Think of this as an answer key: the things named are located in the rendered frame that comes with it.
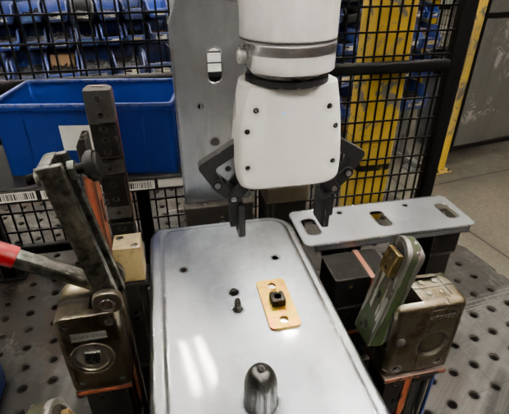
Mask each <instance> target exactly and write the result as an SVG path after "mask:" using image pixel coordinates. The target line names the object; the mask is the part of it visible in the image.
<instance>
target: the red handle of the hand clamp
mask: <svg viewBox="0 0 509 414"><path fill-rule="evenodd" d="M0 265H1V266H4V267H8V268H10V269H11V267H14V268H17V269H22V270H24V271H27V272H31V273H33V274H38V275H41V276H44V277H47V278H52V279H55V280H57V281H61V282H64V283H69V284H71V285H74V286H77V287H80V288H85V289H88V290H91V291H93V289H92V287H91V286H90V284H89V281H88V279H87V278H86V276H85V272H84V270H83V269H81V268H78V267H75V266H73V265H70V264H65V263H62V262H60V261H57V260H52V259H49V258H47V257H44V256H41V255H37V254H34V253H31V252H28V251H24V250H22V249H21V248H20V247H19V246H15V245H12V244H9V243H6V242H4V241H0Z"/></svg>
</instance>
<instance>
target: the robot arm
mask: <svg viewBox="0 0 509 414"><path fill-rule="evenodd" d="M225 1H229V2H237V3H238V8H239V39H240V40H241V41H242V44H241V45H240V47H237V48H236V60H237V63H238V64H240V63H244V64H245V66H246V67H248V68H249V69H247V70H246V71H245V74H244V75H242V76H239V78H238V81H237V85H236V94H235V100H234V108H233V118H232V139H231V140H229V141H228V142H227V143H225V144H224V145H222V146H220V147H219V148H217V149H216V150H215V151H213V152H212V153H210V154H208V155H206V156H205V157H203V158H202V159H201V160H199V162H198V168H199V171H200V173H201V174H202V175H203V176H204V178H205V179H206V181H207V182H208V183H209V184H210V185H211V187H212V188H213V189H214V190H215V191H216V192H217V193H218V194H220V195H221V196H223V197H224V198H225V199H227V200H228V212H229V223H230V225H231V227H236V230H237V233H238V236H239V237H244V236H245V204H244V201H243V199H242V198H243V196H244V195H245V193H246V192H247V191H248V190H249V189H253V190H258V189H268V188H278V187H286V186H302V185H309V184H316V183H317V185H315V192H314V211H313V214H314V216H315V218H316V219H317V220H318V222H319V224H320V225H321V227H323V228H325V227H327V226H328V220H329V216H330V215H332V211H333V203H334V196H335V194H337V193H338V192H339V191H340V186H341V185H342V184H343V183H344V182H345V181H346V180H347V179H349V178H350V177H351V176H352V174H353V170H354V168H356V167H357V165H358V164H359V163H360V161H361V160H362V158H363V157H364V156H365V152H364V151H363V150H362V149H361V148H360V147H359V146H358V145H355V144H353V143H351V142H350V141H348V140H346V139H344V138H343V137H341V114H340V97H339V89H338V81H337V78H336V77H334V76H331V75H330V74H328V73H329V72H330V71H332V70H333V69H334V67H335V60H336V51H337V34H338V25H339V16H340V8H341V0H225ZM340 152H342V153H343V154H345V157H344V159H343V161H342V162H340V163H339V158H340ZM230 159H232V166H233V167H234V169H235V170H236V171H235V172H234V173H233V175H232V177H231V178H230V179H229V181H228V180H226V179H225V178H224V177H222V176H221V175H220V174H218V172H217V170H216V169H217V168H218V167H220V166H221V165H223V164H224V163H225V162H227V161H228V160H230Z"/></svg>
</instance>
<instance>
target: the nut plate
mask: <svg viewBox="0 0 509 414"><path fill-rule="evenodd" d="M268 285H274V286H275V287H274V288H270V287H268ZM256 287H257V290H258V293H259V297H260V300H261V302H262V305H263V308H264V313H265V315H266V318H267V321H268V325H269V328H270V329H271V330H279V329H289V328H294V327H299V326H300V325H301V320H300V317H299V315H298V312H297V310H296V307H295V304H294V302H293V300H292V298H291V294H290V293H289V291H288V288H287V285H286V283H285V281H284V279H282V278H275V279H269V280H263V281H258V282H257V283H256ZM281 318H286V319H288V321H287V322H285V323H283V322H281V321H280V319H281Z"/></svg>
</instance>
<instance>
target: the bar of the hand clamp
mask: <svg viewBox="0 0 509 414"><path fill-rule="evenodd" d="M82 173H85V174H86V176H87V177H88V179H91V180H92V181H93V182H96V181H100V180H102V177H103V176H104V168H103V162H102V159H101V158H100V156H99V153H98V152H95V151H94V150H93V149H90V150H86V151H85V152H84V154H83V155H82V163H77V162H76V161H75V160H71V157H70V155H69V153H68V151H67V150H63V151H59V152H51V153H47V154H44V155H43V157H42V158H41V160H40V161H39V164H38V166H37V168H33V173H31V174H27V175H25V182H26V184H27V185H28V186H31V185H35V184H36V185H37V187H42V188H43V189H44V191H45V193H46V195H47V197H48V199H49V201H50V203H51V206H52V207H53V210H54V212H55V214H56V215H57V218H58V220H59V222H60V224H61V225H62V228H63V230H64V232H65V234H66V236H67V239H68V241H69V242H70V244H71V247H72V249H73V251H74V252H75V254H76V257H77V259H78V261H79V262H80V265H81V267H82V269H83V270H84V272H85V276H86V278H87V279H88V281H89V284H90V286H91V287H92V289H93V291H94V293H96V292H97V291H99V290H102V289H107V288H112V289H116V290H118V291H119V292H120V291H123V290H125V284H124V282H123V280H122V276H121V275H120V272H119V270H118V268H117V265H116V263H115V260H114V259H113V257H112V253H111V251H110V249H109V247H108V244H107V242H106V240H105V237H104V235H103V232H102V230H101V228H100V226H99V223H98V220H97V219H96V217H95V214H94V211H93V209H92V207H91V205H90V202H89V199H88V197H87V195H86V193H85V190H84V187H83V186H82V184H81V181H80V175H81V174H82ZM114 278H115V279H116V280H118V287H117V285H116V284H115V282H114V280H113V279H114Z"/></svg>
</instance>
